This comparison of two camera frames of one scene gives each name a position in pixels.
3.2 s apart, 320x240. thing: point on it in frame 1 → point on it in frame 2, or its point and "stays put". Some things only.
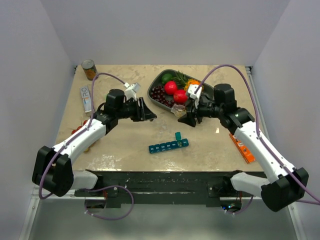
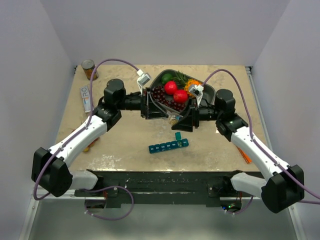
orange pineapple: (181, 79) stays put
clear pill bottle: (179, 110) → (174, 118)
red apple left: (170, 87) stays put
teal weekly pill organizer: (178, 143) stays put
